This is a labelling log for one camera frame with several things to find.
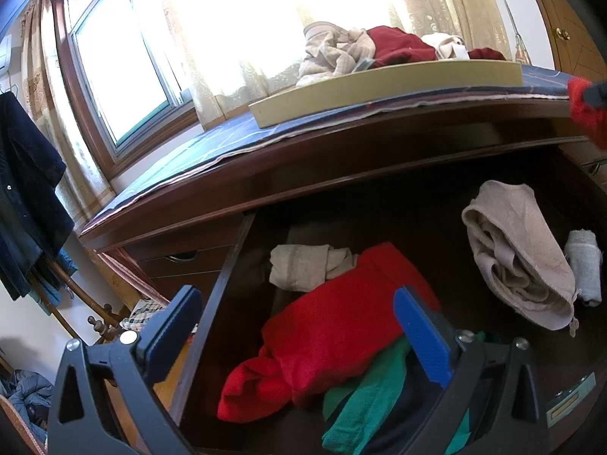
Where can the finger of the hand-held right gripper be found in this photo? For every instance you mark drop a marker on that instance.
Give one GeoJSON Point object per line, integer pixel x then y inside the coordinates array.
{"type": "Point", "coordinates": [598, 94]}

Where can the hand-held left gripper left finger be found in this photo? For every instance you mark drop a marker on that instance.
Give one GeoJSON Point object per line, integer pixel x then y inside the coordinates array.
{"type": "Point", "coordinates": [173, 327]}

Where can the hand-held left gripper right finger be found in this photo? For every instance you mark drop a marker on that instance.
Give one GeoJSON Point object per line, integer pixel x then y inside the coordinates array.
{"type": "Point", "coordinates": [422, 331]}

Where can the orange-red underwear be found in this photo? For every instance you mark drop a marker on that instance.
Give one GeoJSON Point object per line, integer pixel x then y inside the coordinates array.
{"type": "Point", "coordinates": [585, 118]}

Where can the black underwear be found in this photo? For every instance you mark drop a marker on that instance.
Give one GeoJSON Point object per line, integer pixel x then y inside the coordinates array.
{"type": "Point", "coordinates": [417, 407]}

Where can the green underwear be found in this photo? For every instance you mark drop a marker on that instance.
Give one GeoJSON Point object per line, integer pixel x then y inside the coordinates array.
{"type": "Point", "coordinates": [370, 398]}

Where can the bright red underwear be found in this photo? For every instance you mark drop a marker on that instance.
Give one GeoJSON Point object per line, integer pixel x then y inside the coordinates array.
{"type": "Point", "coordinates": [332, 331]}

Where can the dark wooden drawer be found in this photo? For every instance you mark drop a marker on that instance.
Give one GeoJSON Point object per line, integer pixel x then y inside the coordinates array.
{"type": "Point", "coordinates": [427, 218]}

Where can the small dark red underwear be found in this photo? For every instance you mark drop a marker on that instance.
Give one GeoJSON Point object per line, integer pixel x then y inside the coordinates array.
{"type": "Point", "coordinates": [486, 53]}

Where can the large beige underwear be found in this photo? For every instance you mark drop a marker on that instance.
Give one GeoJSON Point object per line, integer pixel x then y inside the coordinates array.
{"type": "Point", "coordinates": [512, 246]}

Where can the grey-beige underwear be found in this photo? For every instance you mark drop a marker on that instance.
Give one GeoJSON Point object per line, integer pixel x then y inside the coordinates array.
{"type": "Point", "coordinates": [303, 265]}

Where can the white textured underwear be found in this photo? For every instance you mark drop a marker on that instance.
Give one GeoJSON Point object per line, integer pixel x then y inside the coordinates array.
{"type": "Point", "coordinates": [445, 45]}

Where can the small grey underwear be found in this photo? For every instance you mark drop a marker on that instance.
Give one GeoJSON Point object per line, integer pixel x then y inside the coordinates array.
{"type": "Point", "coordinates": [585, 265]}

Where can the maroon underwear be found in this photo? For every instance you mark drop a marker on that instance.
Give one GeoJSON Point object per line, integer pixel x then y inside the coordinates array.
{"type": "Point", "coordinates": [398, 45]}

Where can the shallow yellow tray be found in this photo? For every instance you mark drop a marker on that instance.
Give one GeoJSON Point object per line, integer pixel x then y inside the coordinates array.
{"type": "Point", "coordinates": [379, 87]}

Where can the cream underwear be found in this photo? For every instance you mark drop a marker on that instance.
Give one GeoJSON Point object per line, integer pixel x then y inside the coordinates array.
{"type": "Point", "coordinates": [327, 57]}

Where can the teal drawer label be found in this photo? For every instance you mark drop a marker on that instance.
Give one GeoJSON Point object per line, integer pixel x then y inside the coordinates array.
{"type": "Point", "coordinates": [569, 403]}

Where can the black and white checked cloth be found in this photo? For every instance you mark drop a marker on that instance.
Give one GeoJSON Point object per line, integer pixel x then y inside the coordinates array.
{"type": "Point", "coordinates": [144, 315]}

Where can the brass door knob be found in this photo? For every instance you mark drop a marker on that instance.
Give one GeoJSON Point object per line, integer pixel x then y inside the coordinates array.
{"type": "Point", "coordinates": [564, 33]}

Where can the brown wooden door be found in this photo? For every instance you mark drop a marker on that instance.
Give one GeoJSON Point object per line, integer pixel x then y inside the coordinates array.
{"type": "Point", "coordinates": [569, 4]}

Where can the wooden coat rack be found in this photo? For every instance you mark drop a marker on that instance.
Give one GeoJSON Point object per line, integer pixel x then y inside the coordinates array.
{"type": "Point", "coordinates": [71, 303]}

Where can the teal hanging garment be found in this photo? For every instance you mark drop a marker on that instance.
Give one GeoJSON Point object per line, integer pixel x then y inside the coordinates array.
{"type": "Point", "coordinates": [61, 265]}

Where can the grey-blue padded jacket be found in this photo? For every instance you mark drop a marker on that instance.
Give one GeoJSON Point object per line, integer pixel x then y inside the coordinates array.
{"type": "Point", "coordinates": [28, 398]}

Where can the dark wooden dresser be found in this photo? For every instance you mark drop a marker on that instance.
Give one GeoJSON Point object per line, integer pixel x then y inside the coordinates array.
{"type": "Point", "coordinates": [379, 151]}

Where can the blue checked tablecloth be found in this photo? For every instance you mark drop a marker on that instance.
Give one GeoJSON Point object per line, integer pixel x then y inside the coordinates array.
{"type": "Point", "coordinates": [213, 142]}

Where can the dark hanging jacket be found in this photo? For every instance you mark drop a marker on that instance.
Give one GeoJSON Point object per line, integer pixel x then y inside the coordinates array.
{"type": "Point", "coordinates": [28, 189]}

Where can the narrow cream side curtain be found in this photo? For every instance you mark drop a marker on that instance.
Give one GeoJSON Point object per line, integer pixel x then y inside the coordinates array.
{"type": "Point", "coordinates": [52, 118]}

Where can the wooden framed window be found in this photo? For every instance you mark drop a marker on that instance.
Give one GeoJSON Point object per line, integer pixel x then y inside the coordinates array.
{"type": "Point", "coordinates": [118, 66]}

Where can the cream patterned curtain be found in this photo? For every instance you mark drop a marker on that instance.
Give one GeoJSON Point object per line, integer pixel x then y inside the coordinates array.
{"type": "Point", "coordinates": [227, 33]}

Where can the white air conditioner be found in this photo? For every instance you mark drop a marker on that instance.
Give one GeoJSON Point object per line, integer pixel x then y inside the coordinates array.
{"type": "Point", "coordinates": [4, 54]}

